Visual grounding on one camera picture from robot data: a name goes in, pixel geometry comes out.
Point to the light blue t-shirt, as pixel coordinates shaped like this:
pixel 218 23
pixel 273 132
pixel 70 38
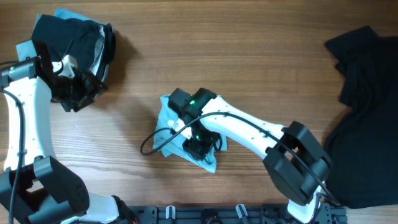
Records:
pixel 175 146

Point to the black shirt on right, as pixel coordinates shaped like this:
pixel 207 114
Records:
pixel 363 146

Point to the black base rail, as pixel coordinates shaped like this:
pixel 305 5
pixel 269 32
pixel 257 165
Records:
pixel 264 214

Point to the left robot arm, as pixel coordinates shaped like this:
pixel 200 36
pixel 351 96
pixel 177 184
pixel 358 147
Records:
pixel 35 186

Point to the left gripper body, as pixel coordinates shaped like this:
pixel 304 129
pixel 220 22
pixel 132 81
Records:
pixel 76 91

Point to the folded light blue shirt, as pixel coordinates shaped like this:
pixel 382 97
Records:
pixel 65 17

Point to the folded black shirt on stack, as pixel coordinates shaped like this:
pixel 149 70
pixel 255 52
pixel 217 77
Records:
pixel 92 44

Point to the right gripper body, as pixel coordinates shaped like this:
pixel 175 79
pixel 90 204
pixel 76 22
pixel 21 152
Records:
pixel 201 141

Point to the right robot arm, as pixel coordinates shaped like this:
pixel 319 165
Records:
pixel 295 161

